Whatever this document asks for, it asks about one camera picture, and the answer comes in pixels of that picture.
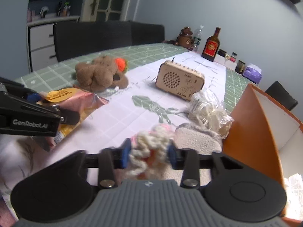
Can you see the clear water bottle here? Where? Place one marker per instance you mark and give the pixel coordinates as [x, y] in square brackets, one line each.
[197, 38]

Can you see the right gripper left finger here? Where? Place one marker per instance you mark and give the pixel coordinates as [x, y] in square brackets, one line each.
[111, 159]

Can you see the pink yellow snack packet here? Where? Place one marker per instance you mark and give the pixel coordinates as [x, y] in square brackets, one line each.
[75, 106]

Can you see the cream pink knitted scrunchie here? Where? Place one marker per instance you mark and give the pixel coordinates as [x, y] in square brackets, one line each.
[148, 155]

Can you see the small red label bottle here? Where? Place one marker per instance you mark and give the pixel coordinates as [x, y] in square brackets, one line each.
[233, 57]

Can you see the black chair right side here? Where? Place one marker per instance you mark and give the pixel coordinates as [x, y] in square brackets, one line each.
[280, 94]

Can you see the white drawer cabinet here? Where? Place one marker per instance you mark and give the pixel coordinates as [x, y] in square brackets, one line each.
[40, 42]

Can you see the black chair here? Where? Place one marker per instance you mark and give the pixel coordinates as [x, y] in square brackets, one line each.
[280, 94]
[143, 33]
[72, 39]

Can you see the purple tissue pack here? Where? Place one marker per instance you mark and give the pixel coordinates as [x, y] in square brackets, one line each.
[253, 73]

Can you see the grey waffle towel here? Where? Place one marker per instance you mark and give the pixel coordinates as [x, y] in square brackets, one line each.
[198, 138]

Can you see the brown bear canister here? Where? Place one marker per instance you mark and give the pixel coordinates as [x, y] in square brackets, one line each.
[185, 39]

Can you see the white box stand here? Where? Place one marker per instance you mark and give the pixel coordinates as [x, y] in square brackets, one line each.
[227, 63]

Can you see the dark glass jar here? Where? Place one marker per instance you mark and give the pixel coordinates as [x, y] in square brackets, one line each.
[240, 68]

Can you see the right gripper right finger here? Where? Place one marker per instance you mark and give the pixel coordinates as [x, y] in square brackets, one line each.
[187, 161]

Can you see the brown plush toy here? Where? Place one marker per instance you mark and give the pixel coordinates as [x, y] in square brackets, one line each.
[100, 75]

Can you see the white crinkled cloth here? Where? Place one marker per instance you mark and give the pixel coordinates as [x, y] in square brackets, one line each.
[293, 186]

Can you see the black chair far left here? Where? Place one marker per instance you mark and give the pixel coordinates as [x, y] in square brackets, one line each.
[143, 33]

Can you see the black chair near left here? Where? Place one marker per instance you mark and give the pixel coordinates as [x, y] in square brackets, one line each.
[72, 39]

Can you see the wooden radio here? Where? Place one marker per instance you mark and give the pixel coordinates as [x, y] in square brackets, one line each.
[179, 80]

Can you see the orange knitted strawberry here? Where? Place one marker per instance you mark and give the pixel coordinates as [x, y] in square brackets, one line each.
[122, 64]

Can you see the clear bag of white items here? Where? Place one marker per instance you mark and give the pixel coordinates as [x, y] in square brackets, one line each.
[206, 110]

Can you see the brown liquor bottle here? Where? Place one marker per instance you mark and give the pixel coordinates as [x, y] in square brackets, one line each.
[212, 45]

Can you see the white table runner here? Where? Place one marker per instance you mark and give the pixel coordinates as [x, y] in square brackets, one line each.
[137, 108]

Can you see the orange cardboard box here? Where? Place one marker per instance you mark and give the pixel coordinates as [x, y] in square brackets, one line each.
[265, 135]

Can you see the glass panel door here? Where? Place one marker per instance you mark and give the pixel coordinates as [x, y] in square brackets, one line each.
[104, 10]

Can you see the black lid jar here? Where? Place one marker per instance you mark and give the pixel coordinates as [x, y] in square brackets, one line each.
[221, 52]

